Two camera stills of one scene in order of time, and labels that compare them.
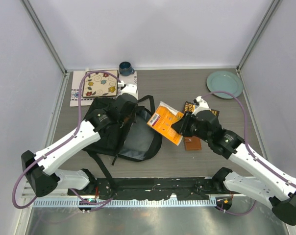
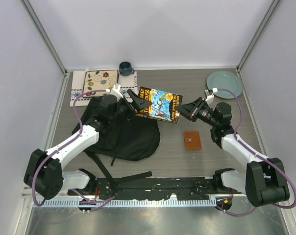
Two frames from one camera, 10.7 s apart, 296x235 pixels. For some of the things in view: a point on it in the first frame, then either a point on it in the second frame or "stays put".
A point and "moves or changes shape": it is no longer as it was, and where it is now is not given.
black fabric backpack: (135, 131) stays put
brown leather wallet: (192, 143) stays put
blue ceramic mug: (125, 69) stays put
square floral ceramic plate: (100, 84) stays put
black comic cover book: (189, 107) moves or changes shape
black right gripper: (182, 126) → (190, 109)
